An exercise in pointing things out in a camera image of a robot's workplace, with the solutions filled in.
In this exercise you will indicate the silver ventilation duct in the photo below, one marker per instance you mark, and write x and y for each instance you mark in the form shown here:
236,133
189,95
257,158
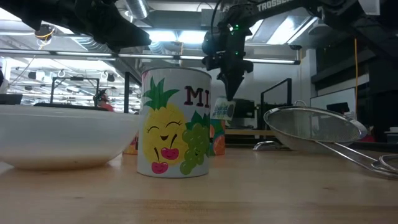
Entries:
138,7

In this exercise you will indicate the person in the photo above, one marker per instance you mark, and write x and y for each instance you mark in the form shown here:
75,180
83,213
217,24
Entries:
105,105

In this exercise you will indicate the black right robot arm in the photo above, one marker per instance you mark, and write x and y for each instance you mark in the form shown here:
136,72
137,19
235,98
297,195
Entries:
342,18

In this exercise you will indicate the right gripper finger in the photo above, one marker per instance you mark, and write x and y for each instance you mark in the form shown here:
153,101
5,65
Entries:
231,84

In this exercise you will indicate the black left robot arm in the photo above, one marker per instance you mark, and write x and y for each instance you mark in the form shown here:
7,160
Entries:
37,11

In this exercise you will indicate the white translucent bowl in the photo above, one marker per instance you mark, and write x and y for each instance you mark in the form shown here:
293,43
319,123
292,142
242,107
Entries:
62,133

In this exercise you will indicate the black workstation frame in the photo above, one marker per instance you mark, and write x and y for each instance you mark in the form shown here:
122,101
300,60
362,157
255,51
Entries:
76,78

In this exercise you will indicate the orange pink label can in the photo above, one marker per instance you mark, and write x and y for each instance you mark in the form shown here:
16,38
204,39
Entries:
133,147

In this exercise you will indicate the orange slice print can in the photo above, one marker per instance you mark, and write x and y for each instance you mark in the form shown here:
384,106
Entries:
217,140

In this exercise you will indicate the white ceiling unit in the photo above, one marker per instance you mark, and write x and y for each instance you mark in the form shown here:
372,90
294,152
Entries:
370,6

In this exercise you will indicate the black monitor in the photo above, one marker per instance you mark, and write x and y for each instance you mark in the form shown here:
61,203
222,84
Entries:
245,109
9,99

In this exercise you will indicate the large metal mesh strainer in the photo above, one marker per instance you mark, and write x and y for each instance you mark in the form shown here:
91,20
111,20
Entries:
311,127

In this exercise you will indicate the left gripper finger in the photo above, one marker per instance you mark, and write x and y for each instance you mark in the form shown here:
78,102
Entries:
133,37

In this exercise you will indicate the medium metal mesh strainer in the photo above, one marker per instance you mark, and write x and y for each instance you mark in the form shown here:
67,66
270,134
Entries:
380,161

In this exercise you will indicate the bright ceiling light panel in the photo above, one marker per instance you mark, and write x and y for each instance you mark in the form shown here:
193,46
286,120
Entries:
186,36

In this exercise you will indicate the long ceiling light bar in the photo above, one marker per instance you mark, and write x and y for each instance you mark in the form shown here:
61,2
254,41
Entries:
46,52
155,56

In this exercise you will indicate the black ceiling camera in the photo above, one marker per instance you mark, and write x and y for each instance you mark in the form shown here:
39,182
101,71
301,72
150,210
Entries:
43,31

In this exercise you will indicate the pineapple print fruit can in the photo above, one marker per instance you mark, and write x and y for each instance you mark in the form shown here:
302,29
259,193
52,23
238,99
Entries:
174,124

